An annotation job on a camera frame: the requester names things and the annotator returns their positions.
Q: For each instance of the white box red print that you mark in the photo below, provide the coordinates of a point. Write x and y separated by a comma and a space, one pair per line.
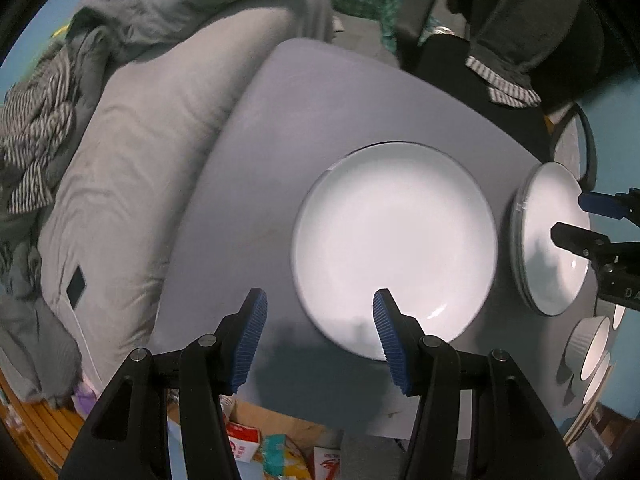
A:
327, 465

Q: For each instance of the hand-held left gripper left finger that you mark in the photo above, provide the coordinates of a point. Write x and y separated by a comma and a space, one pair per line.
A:
248, 342

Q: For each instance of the white plate grey rim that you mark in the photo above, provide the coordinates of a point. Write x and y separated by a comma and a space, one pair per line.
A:
552, 200
516, 240

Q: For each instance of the cardboard box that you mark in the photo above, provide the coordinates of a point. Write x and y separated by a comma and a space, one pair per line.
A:
285, 420

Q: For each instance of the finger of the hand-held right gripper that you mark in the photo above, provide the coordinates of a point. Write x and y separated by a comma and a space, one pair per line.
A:
575, 239
600, 203

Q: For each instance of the black phone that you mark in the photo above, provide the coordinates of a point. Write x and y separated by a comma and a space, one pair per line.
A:
76, 287

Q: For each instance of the dark grey garment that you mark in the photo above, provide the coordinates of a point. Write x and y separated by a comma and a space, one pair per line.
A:
520, 10

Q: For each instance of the green snack packet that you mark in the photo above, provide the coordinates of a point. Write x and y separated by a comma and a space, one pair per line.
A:
280, 455

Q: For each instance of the purple item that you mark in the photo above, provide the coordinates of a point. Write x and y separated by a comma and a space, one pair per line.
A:
85, 400

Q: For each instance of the large white plate black rim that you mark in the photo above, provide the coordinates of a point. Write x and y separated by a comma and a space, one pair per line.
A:
395, 245

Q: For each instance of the black office chair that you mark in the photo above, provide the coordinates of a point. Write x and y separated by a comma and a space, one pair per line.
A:
475, 110

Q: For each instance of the striped knit garment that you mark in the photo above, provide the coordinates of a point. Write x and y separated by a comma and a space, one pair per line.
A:
505, 87

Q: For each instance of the red and white carton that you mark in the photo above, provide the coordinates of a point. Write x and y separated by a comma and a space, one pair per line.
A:
245, 442

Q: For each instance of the grey crumpled cloth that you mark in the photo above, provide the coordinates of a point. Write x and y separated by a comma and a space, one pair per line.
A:
35, 330

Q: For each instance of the beige plate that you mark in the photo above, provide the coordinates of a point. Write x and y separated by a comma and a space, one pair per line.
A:
580, 425

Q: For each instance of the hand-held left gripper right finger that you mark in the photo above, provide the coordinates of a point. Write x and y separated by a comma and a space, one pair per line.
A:
392, 347

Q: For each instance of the striped cloth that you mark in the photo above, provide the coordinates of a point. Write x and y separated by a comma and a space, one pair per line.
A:
35, 125

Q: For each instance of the grey bed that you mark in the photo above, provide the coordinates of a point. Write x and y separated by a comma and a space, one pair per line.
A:
150, 170

